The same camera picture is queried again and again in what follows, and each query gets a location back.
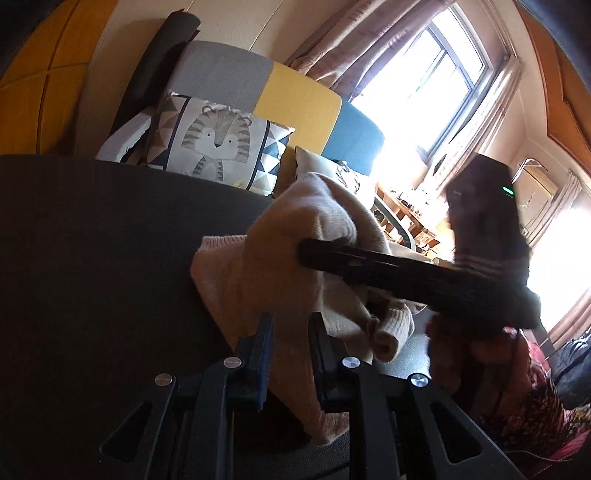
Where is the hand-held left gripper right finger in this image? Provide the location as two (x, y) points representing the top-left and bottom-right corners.
(308, 312), (527, 480)

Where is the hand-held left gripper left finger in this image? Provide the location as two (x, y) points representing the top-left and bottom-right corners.
(99, 313), (276, 480)

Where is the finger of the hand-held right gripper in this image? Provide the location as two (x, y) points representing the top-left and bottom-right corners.
(299, 237), (445, 306)

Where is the cream knit sweater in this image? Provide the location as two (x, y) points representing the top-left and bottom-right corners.
(190, 172), (428, 448)

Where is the person's right forearm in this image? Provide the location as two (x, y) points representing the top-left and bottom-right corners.
(462, 325), (591, 467)

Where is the person's right hand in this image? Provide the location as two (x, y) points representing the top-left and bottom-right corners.
(426, 314), (528, 408)

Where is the grey office chair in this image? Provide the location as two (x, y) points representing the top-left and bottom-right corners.
(372, 196), (419, 252)

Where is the white metal stand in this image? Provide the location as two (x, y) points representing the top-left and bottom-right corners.
(517, 157), (561, 217)

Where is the cluttered wooden desk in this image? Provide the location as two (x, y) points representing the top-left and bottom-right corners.
(374, 182), (455, 259)

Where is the patterned beige curtain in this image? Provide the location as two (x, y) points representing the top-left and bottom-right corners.
(284, 0), (458, 100)
(431, 55), (522, 185)

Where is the beige cushion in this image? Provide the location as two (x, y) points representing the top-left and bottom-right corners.
(294, 146), (377, 208)

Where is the window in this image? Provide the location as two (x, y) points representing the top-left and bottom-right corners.
(348, 9), (490, 153)

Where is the dark blue cloth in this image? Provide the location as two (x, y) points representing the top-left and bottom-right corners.
(551, 337), (591, 409)

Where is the grey yellow blue sofa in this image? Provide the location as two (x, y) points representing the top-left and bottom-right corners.
(164, 41), (386, 185)

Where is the tiger print cushion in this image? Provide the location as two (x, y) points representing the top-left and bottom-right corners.
(147, 90), (296, 198)

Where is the white pillow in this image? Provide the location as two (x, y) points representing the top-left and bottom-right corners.
(95, 113), (155, 164)

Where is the rolled black mat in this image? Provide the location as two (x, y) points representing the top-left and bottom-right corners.
(111, 10), (201, 134)

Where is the orange wooden wardrobe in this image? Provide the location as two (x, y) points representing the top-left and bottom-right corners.
(0, 0), (116, 158)

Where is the wooden wall cabinet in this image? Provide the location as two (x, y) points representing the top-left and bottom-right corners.
(519, 2), (591, 155)

